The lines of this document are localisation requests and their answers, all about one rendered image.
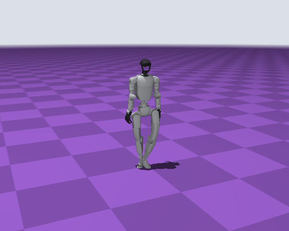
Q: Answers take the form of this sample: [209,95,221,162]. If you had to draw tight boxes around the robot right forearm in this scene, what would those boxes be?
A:
[126,95,134,114]

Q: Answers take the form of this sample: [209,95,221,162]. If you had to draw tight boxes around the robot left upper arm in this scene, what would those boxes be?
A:
[153,76,160,98]

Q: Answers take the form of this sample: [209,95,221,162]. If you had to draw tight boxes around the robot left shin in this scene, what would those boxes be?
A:
[143,140,156,161]

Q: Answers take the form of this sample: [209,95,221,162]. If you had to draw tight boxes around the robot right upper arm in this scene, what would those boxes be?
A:
[129,77,137,100]

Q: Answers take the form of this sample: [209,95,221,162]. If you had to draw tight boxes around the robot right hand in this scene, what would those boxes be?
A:
[125,111,132,124]

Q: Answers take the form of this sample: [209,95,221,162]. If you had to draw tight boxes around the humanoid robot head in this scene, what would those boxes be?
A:
[140,59,151,77]

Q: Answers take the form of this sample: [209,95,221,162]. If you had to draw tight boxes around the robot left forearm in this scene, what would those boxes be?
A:
[155,97,161,111]

